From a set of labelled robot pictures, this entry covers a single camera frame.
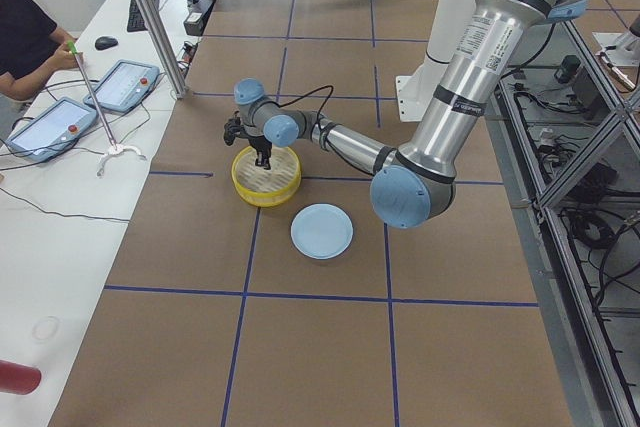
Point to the yellow-rimmed bamboo steamer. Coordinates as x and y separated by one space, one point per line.
266 188

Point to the red cylinder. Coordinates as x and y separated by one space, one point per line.
18 379

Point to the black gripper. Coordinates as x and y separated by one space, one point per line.
259 143

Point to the far teach pendant tablet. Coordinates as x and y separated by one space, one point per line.
125 85

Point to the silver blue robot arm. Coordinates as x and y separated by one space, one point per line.
415 181

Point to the teach pendant tablet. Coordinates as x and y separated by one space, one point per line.
125 85
53 131

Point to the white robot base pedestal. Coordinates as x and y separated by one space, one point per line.
414 92

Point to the light blue plate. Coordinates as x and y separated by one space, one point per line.
321 231

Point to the aluminium frame post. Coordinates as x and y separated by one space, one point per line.
162 46

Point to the black device box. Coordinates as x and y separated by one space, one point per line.
198 16

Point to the black computer mouse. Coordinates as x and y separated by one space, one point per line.
105 42

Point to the near teach pendant tablet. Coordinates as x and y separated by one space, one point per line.
53 131

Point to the reacher grabber stick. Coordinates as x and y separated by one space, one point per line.
115 148

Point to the person in black shirt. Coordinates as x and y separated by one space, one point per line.
33 48

